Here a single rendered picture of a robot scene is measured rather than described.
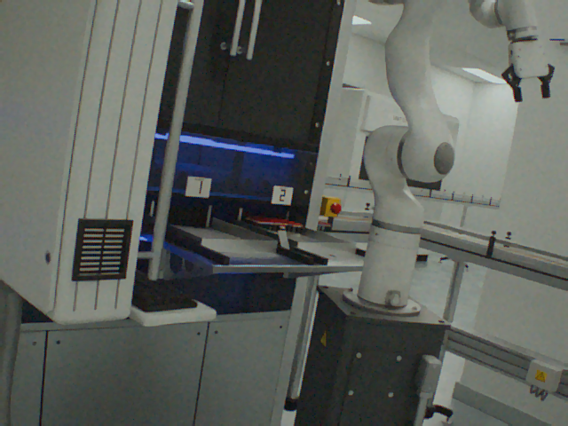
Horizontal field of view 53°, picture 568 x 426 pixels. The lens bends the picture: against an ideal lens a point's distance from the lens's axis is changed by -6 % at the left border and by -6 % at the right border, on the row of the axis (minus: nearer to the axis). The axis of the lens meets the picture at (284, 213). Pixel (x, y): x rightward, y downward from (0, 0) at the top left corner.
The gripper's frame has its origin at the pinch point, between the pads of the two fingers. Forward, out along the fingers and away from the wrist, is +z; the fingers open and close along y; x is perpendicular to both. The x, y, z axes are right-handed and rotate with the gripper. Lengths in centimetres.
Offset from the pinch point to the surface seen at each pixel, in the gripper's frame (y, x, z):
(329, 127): -40, 67, -1
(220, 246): -89, 18, 26
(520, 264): 29, 64, 64
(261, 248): -77, 25, 30
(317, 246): -59, 35, 35
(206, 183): -88, 44, 10
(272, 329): -73, 66, 67
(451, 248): 13, 94, 59
